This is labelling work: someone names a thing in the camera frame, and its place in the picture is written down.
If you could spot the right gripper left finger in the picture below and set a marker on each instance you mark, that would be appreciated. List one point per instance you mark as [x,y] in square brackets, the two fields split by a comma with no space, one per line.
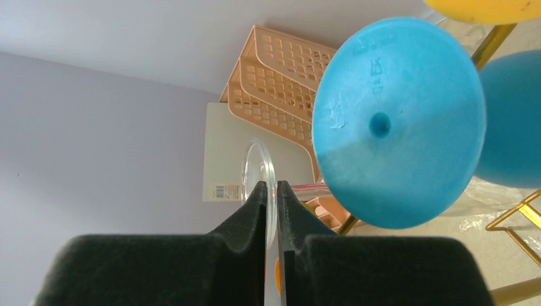
[223,267]

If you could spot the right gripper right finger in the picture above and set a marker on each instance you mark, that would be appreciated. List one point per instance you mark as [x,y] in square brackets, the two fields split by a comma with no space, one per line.
[320,267]

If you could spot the clear wine glass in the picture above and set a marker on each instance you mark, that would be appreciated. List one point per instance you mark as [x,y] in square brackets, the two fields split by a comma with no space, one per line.
[258,169]

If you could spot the orange wine glass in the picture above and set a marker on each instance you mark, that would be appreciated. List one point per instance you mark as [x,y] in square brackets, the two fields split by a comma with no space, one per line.
[277,276]

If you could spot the rear blue wine glass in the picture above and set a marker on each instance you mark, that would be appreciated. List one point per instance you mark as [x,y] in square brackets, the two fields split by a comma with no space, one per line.
[403,120]

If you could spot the yellow wine glass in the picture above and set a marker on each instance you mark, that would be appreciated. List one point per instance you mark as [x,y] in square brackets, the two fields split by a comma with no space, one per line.
[491,12]

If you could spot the peach file organizer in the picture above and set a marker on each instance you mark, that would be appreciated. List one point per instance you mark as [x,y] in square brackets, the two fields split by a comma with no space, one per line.
[273,86]

